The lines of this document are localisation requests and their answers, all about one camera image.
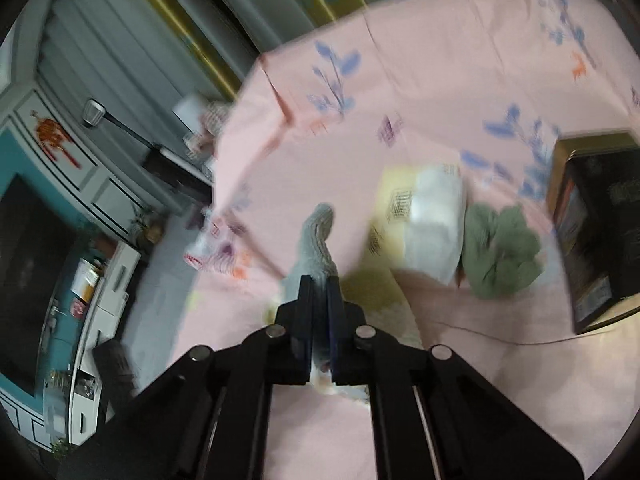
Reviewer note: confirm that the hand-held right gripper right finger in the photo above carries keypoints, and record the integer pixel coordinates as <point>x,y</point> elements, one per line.
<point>336,330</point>

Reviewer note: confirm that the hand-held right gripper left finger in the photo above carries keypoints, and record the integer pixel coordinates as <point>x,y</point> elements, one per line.
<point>300,325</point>

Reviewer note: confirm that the grey fuzzy sock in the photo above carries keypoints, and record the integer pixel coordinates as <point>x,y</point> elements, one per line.
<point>317,240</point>

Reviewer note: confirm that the yellow and white tissue pack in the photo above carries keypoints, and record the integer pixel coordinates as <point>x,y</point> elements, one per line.
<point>435,220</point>

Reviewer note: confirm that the small potted plant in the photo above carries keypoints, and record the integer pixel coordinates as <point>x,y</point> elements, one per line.
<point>147,225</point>

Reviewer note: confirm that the green cloth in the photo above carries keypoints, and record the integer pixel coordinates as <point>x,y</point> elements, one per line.
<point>500,250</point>

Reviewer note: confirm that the black stool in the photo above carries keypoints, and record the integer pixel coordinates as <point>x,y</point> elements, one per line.
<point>115,365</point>

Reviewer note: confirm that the white television cabinet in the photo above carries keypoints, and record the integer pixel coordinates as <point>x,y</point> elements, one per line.
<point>107,300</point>

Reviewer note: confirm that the pink printed sheet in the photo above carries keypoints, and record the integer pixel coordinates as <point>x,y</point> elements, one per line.
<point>425,85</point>

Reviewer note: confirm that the black television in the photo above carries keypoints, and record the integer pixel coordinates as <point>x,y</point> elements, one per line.
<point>30,285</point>

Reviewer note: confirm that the black tin box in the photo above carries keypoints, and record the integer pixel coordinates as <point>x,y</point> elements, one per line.
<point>600,230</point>

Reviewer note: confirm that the red hanging ornament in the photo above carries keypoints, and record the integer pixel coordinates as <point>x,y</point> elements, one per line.
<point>55,135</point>

